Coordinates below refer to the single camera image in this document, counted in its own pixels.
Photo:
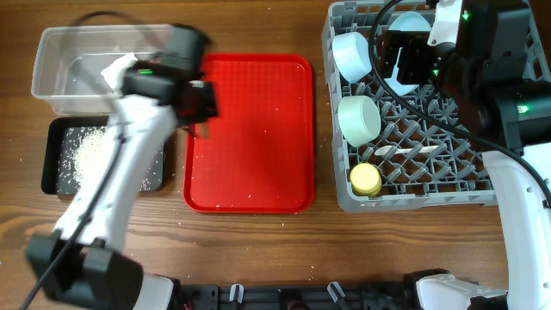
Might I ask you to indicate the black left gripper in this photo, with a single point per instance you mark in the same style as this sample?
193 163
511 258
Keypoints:
215 110

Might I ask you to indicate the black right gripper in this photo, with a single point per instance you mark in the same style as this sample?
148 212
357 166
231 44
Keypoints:
415 47

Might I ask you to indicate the light blue plate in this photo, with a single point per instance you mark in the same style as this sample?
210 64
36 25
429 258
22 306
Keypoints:
409 21

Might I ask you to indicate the light blue bowl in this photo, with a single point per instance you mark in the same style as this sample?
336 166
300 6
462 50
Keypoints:
350 53

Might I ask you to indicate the mint green bowl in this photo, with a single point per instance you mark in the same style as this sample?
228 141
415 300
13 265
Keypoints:
359 119

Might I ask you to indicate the white plastic spoon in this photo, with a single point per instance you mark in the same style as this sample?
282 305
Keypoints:
383 151

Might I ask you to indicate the white rice pile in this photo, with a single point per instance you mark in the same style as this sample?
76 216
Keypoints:
84 154

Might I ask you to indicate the yellow plastic cup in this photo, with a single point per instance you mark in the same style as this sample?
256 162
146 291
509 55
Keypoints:
365 180

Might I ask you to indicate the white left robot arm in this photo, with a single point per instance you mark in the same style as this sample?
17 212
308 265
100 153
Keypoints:
81 262

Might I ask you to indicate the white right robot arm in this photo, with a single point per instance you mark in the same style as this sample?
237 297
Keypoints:
475 54

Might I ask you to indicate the grey dishwasher rack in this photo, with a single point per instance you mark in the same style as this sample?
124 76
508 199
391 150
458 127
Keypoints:
452 174

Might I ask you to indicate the black waste tray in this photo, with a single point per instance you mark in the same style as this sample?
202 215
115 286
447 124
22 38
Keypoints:
53 146

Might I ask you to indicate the red plastic tray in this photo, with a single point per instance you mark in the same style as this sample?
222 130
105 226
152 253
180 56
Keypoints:
259 155

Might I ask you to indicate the white crumpled tissue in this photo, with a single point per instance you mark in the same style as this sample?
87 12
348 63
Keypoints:
113 74

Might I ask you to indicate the clear plastic bin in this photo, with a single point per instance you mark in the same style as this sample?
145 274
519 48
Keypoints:
69 63

